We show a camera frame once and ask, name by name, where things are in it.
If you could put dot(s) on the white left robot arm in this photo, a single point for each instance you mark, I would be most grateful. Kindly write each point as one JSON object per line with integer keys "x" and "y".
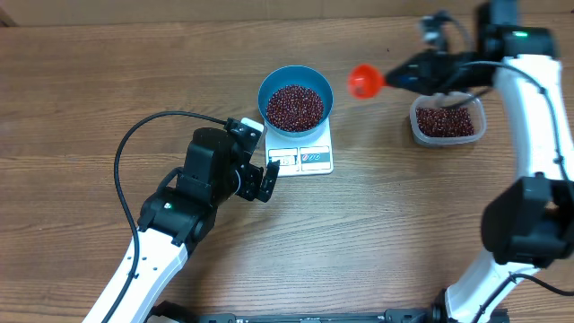
{"x": 180, "y": 213}

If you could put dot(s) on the blue metal bowl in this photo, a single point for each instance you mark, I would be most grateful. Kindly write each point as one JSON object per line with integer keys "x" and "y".
{"x": 301, "y": 75}

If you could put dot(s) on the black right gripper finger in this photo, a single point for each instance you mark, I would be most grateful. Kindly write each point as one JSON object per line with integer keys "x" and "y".
{"x": 409, "y": 70}
{"x": 409, "y": 84}

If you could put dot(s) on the red scoop with blue handle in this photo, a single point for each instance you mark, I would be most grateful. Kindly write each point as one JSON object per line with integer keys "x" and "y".
{"x": 366, "y": 82}

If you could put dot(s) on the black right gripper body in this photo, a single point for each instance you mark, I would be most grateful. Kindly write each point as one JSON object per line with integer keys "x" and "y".
{"x": 441, "y": 74}

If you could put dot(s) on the clear plastic bean container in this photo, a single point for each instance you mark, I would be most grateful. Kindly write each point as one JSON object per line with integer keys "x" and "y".
{"x": 453, "y": 100}

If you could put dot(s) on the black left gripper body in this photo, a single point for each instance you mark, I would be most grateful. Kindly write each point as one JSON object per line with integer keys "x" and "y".
{"x": 245, "y": 181}

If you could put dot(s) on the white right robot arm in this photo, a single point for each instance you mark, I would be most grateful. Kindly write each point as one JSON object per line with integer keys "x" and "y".
{"x": 530, "y": 224}

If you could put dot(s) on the red beans in container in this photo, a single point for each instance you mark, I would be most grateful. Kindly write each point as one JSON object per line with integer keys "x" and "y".
{"x": 444, "y": 122}

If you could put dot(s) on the red beans in bowl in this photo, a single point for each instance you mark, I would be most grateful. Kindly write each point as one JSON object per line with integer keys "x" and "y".
{"x": 295, "y": 108}

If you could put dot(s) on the white digital kitchen scale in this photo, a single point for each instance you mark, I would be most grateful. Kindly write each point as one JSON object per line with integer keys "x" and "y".
{"x": 301, "y": 156}

